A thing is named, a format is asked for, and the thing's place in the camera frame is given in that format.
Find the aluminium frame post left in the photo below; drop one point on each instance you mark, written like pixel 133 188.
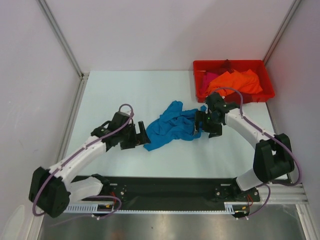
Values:
pixel 57 31

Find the orange t-shirt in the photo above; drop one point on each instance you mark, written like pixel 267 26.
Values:
pixel 245 82

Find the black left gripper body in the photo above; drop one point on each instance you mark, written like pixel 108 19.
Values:
pixel 127 136

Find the blue polo t-shirt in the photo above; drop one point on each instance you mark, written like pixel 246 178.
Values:
pixel 174 124

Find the white slotted cable duct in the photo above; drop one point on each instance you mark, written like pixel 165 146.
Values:
pixel 89 208
pixel 235 207

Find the white slotted cable duct left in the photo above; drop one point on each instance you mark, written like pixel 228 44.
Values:
pixel 89 208

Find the dark red t-shirt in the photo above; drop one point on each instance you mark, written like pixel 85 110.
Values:
pixel 226 66

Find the aluminium frame post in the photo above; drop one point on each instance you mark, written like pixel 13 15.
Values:
pixel 57 31
pixel 282 29

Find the pink t-shirt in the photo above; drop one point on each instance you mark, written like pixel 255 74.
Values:
pixel 207 79

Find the aluminium side rail left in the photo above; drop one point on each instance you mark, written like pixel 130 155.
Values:
pixel 72 117

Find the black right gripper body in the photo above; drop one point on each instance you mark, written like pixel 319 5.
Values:
pixel 200 122

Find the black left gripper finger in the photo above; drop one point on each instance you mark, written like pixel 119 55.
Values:
pixel 142 139
pixel 142 128

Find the aluminium frame post right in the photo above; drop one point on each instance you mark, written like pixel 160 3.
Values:
pixel 282 29

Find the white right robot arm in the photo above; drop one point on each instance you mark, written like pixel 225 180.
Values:
pixel 273 155

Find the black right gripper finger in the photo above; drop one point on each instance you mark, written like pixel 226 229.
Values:
pixel 198 121
pixel 215 130

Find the white slotted cable duct right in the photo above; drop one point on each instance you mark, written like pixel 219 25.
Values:
pixel 235 207

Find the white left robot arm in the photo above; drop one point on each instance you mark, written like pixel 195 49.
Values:
pixel 53 188

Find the red plastic bin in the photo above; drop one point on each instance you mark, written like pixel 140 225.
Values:
pixel 200 67

